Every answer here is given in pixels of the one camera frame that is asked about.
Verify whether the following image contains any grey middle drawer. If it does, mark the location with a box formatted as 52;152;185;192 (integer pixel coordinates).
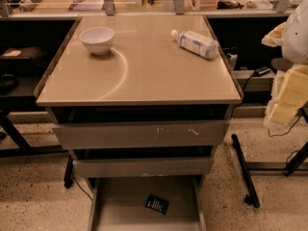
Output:
73;157;214;178

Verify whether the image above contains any grey top drawer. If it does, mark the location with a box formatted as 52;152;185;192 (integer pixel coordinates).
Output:
53;120;229;149

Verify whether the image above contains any open grey bottom drawer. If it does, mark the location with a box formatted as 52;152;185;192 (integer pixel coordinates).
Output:
88;176;206;231

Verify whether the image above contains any black left table leg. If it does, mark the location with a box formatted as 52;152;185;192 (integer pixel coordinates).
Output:
0;110;64;158

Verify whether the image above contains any black cable on floor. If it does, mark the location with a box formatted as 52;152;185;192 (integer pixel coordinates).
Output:
267;114;303;139

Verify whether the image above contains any black power adapter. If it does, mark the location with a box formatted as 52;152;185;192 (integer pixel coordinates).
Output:
253;66;270;77

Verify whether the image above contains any grey drawer cabinet with countertop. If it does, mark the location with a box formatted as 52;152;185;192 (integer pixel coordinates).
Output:
33;14;244;191

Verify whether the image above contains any black table leg base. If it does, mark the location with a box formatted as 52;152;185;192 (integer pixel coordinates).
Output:
231;134;260;208

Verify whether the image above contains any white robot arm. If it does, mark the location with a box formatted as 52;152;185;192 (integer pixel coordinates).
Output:
262;0;308;129

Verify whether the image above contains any clear plastic water bottle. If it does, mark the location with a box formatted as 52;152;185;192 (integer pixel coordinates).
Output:
170;30;218;60

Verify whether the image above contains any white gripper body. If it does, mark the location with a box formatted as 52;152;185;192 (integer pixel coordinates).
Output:
262;22;308;129

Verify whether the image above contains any white ceramic bowl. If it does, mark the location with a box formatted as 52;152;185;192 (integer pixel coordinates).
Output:
79;27;116;55

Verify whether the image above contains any dark blue rxbar wrapper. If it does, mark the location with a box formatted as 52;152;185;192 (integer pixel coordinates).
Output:
145;194;169;215

